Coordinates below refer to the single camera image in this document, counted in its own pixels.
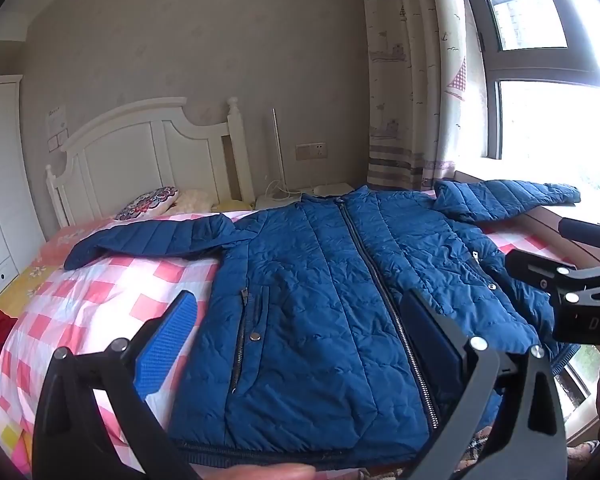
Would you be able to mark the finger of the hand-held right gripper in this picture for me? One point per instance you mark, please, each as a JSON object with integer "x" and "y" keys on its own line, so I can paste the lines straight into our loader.
{"x": 535, "y": 267}
{"x": 587, "y": 232}

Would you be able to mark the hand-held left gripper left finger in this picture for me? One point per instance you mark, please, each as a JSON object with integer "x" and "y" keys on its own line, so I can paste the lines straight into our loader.
{"x": 167, "y": 345}

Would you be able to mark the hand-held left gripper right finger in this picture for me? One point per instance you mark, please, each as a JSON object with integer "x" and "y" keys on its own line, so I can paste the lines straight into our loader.
{"x": 442, "y": 342}

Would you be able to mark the blue quilted jacket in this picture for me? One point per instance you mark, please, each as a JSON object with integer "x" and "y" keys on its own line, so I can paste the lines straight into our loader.
{"x": 320, "y": 285}

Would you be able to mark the person's left hand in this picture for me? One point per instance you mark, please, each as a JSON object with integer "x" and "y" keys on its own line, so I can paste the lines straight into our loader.
{"x": 260, "y": 471}

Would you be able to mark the pink white checkered blanket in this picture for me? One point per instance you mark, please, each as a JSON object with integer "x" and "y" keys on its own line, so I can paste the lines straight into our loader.
{"x": 120, "y": 300}

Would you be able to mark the round patterned cushion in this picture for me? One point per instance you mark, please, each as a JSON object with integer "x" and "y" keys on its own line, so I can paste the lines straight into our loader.
{"x": 147, "y": 202}

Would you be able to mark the pink floral pillow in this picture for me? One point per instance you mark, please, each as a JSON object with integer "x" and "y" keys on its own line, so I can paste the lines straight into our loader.
{"x": 65, "y": 242}

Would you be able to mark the yellow cloth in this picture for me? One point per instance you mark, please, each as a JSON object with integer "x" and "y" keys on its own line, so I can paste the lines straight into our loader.
{"x": 232, "y": 205}

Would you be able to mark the yellow floral bed sheet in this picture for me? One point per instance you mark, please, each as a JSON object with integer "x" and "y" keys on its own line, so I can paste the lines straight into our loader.
{"x": 22, "y": 285}

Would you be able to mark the dark framed window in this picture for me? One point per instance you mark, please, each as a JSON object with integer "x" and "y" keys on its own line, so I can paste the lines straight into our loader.
{"x": 540, "y": 65}

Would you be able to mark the white nightstand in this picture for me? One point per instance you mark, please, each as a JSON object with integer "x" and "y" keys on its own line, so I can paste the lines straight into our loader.
{"x": 330, "y": 191}

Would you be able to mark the white wooden headboard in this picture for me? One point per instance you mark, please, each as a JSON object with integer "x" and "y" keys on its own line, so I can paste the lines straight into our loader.
{"x": 130, "y": 160}

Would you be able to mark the printed cream curtain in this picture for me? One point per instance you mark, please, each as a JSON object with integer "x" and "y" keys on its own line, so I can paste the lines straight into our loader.
{"x": 410, "y": 85}

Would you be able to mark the white pole lamp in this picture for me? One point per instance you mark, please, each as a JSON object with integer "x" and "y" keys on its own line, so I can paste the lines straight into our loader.
{"x": 276, "y": 150}

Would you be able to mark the white wardrobe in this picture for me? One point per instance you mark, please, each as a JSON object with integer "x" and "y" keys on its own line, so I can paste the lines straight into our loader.
{"x": 0, "y": 185}

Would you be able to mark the wall socket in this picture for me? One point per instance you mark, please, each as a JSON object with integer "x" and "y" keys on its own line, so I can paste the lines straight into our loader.
{"x": 311, "y": 151}

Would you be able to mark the wall switches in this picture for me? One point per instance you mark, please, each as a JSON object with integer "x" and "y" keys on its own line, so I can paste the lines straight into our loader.
{"x": 57, "y": 140}

